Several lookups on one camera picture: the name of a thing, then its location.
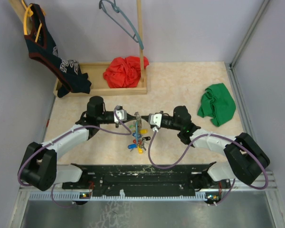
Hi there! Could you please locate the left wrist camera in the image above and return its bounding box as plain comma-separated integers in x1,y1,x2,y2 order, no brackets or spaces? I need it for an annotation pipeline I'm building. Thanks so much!
113,105,127,124

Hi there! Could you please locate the grey-blue clothes hanger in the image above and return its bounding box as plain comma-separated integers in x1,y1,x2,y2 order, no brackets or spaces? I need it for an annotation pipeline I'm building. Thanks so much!
98,0,143,49

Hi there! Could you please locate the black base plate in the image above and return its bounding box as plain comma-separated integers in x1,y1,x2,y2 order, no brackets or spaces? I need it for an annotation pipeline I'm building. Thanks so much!
62,164,219,197

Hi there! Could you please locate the wooden rack tray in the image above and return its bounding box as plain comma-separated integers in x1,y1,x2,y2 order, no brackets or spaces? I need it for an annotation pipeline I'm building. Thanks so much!
9,0,147,97

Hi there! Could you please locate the navy tank top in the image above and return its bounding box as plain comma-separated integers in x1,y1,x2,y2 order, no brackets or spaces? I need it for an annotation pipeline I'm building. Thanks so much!
23,3,92,98

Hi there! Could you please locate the red cloth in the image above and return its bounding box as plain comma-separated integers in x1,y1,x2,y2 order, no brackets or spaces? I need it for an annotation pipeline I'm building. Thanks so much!
103,56,141,88

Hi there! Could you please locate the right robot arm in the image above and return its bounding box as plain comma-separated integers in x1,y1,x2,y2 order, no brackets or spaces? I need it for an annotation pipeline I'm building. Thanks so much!
142,106,270,188

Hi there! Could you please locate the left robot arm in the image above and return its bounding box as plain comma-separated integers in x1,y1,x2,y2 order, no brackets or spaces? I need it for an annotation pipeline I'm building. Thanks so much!
18,96,135,191

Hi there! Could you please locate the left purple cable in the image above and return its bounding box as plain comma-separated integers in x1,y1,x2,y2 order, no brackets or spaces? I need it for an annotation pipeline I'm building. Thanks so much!
18,106,133,209

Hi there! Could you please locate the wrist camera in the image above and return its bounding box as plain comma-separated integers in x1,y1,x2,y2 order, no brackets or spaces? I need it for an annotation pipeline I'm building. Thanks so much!
113,105,127,124
148,113,162,128

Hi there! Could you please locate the large metal keyring with keys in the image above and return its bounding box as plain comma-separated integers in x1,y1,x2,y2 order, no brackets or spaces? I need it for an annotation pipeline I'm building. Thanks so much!
127,112,151,154

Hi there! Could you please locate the green cloth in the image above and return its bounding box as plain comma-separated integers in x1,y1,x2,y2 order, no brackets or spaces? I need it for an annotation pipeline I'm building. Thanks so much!
197,83,236,127

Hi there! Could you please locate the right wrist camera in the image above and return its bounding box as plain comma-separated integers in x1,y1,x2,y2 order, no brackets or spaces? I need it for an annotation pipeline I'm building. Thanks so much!
148,113,162,128

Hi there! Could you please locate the yellow clothes hanger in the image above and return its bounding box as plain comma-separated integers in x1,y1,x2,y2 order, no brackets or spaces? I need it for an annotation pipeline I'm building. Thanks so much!
20,0,42,43

